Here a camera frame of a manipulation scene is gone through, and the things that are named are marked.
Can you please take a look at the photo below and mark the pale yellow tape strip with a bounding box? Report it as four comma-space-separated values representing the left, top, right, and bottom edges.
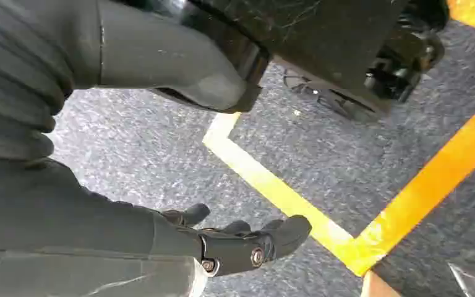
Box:
202, 112, 366, 278

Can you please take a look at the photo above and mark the tan tape strip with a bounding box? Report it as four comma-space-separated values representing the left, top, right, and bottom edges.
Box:
360, 269, 404, 297

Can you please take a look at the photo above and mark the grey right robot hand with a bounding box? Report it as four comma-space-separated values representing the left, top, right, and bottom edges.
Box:
0, 0, 313, 297

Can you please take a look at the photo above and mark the ribbed grey right arm sleeve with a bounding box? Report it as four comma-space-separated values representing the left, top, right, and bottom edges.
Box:
0, 0, 101, 165

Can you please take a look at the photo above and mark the black robot foot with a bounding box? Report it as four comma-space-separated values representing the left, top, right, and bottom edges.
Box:
116, 0, 451, 124

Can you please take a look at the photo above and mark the clear plastic film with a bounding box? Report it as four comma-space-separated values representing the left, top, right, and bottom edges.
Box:
447, 262, 475, 297

